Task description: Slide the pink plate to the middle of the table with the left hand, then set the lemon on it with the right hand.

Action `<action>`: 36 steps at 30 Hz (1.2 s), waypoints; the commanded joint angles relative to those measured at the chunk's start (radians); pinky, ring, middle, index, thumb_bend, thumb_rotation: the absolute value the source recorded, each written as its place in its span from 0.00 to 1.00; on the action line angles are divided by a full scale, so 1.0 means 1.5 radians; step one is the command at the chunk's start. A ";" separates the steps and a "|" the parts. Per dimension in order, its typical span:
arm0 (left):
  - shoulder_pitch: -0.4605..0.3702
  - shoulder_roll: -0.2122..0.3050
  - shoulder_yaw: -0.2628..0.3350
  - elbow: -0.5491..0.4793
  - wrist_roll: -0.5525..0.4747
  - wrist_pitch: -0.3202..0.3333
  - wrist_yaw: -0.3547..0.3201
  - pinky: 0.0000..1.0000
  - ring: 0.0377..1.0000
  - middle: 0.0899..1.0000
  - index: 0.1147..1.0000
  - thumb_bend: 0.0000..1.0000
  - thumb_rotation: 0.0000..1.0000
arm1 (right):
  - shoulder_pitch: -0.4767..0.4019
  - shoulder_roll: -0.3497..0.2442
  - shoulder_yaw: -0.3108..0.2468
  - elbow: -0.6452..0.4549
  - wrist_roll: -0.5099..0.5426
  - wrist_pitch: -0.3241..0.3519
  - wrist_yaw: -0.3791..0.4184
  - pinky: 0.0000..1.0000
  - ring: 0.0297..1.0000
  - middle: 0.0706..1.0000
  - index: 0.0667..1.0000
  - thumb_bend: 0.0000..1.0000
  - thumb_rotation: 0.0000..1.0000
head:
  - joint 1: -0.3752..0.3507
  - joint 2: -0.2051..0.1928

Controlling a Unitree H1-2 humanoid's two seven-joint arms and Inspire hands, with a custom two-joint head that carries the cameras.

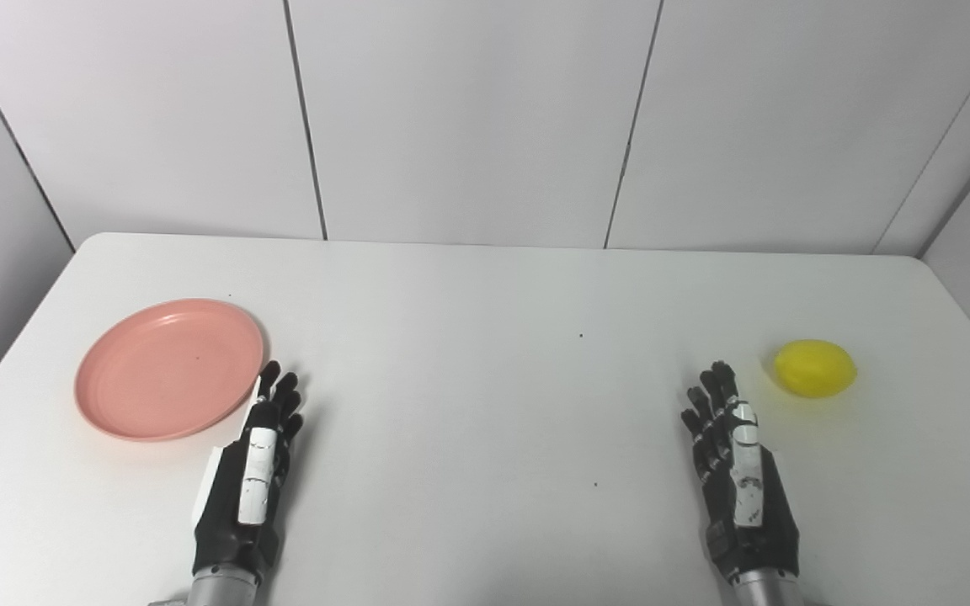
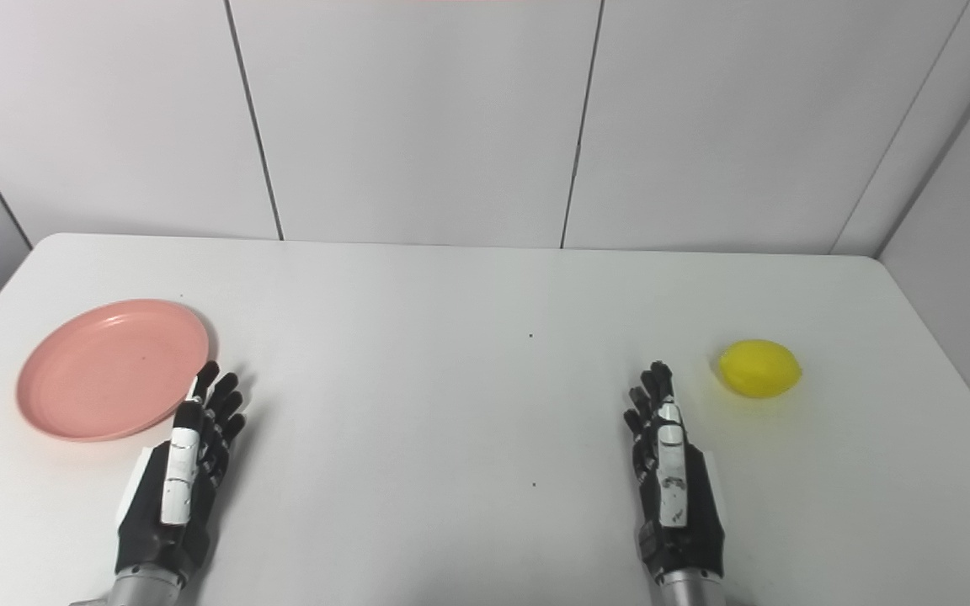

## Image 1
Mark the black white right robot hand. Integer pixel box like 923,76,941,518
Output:
680,360,801,583

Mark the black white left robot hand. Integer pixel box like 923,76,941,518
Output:
190,360,306,586

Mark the yellow lemon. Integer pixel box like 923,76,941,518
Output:
771,339,859,399

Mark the pink round plate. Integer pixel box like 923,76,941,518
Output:
74,298,266,443

